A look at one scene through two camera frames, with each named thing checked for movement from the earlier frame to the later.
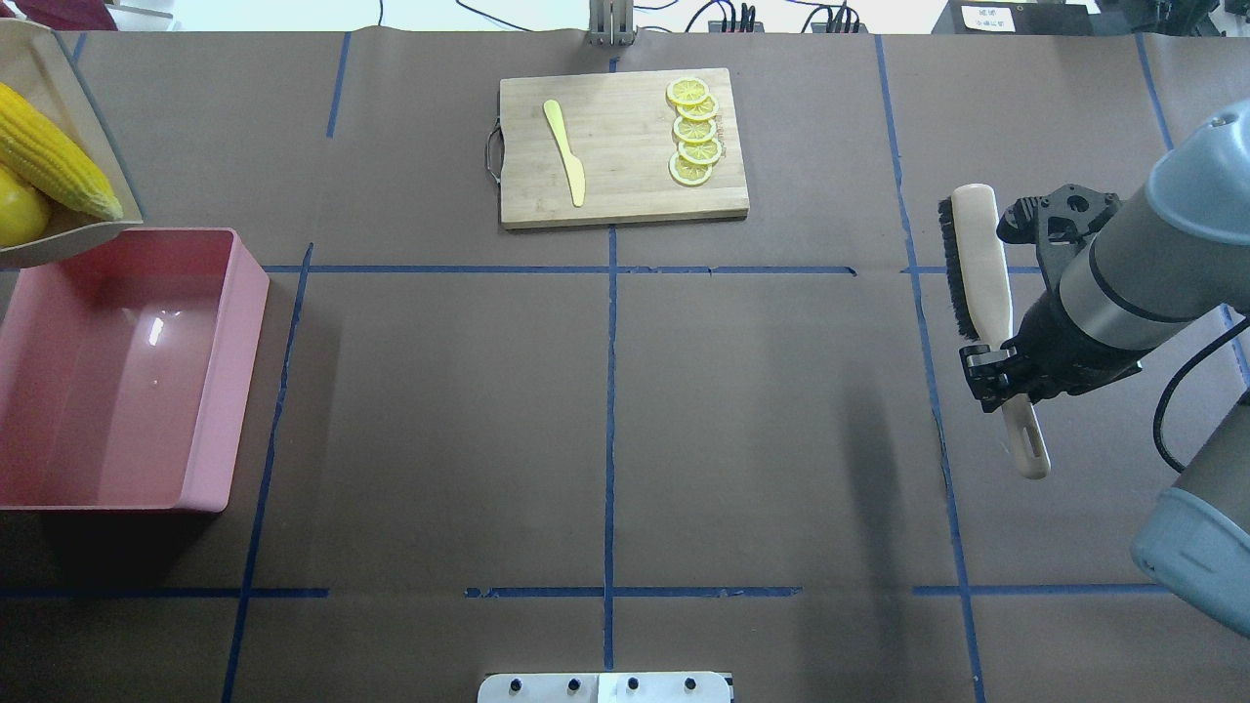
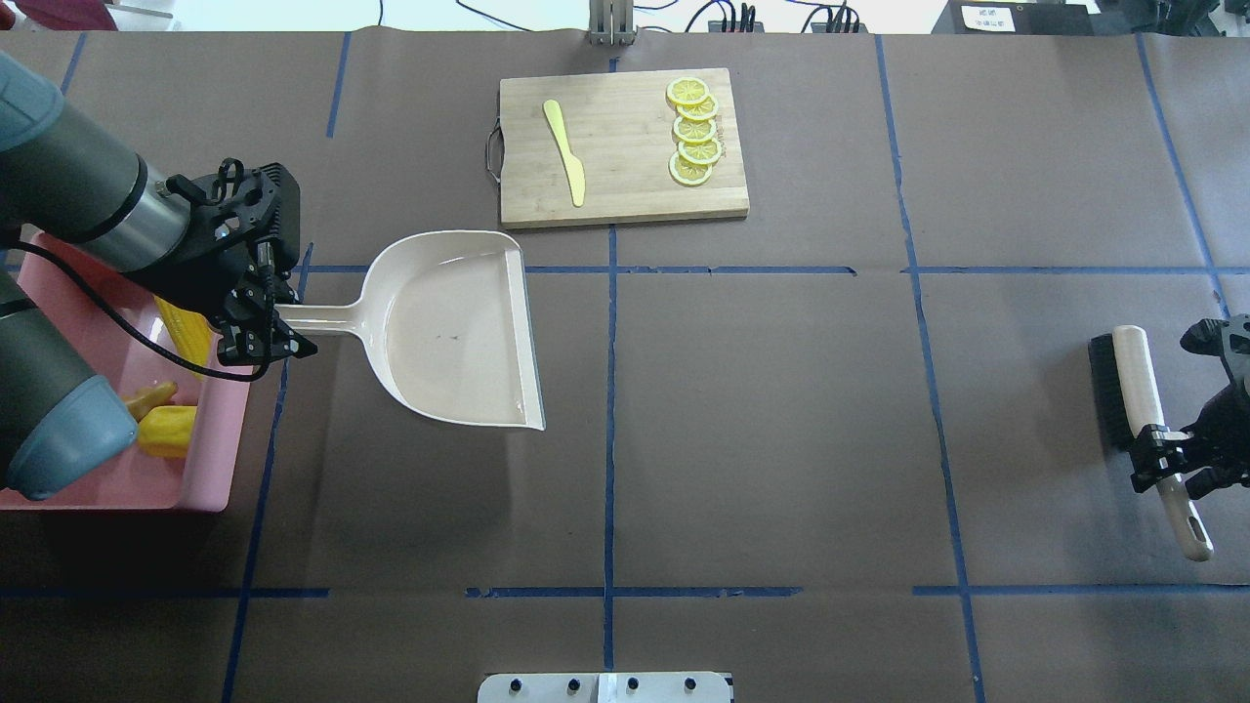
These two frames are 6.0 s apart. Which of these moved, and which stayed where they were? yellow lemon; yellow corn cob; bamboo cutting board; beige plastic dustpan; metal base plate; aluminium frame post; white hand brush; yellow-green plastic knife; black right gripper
Moved: black right gripper; yellow corn cob; white hand brush; beige plastic dustpan; yellow lemon
Stayed: bamboo cutting board; metal base plate; aluminium frame post; yellow-green plastic knife
